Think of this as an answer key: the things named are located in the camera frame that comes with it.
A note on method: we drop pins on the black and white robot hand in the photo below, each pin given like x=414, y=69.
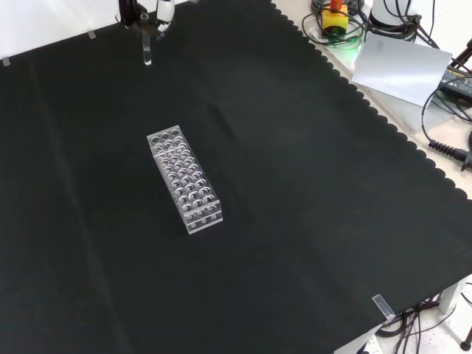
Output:
x=164, y=11

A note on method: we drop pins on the clear glass test tube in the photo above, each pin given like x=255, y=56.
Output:
x=146, y=46

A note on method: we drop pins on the clear acrylic test tube rack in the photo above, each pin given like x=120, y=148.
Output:
x=184, y=180

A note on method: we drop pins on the clear tape piece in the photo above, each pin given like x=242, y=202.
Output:
x=91, y=35
x=5, y=61

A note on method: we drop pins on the yellow stop button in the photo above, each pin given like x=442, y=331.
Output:
x=334, y=17

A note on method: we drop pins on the black bench cloth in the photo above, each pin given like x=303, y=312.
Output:
x=236, y=221

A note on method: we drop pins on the pale board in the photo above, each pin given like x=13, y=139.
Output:
x=400, y=70

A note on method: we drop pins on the black power adapter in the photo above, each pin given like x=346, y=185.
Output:
x=457, y=82

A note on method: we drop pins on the white table leg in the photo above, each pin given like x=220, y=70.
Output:
x=448, y=298

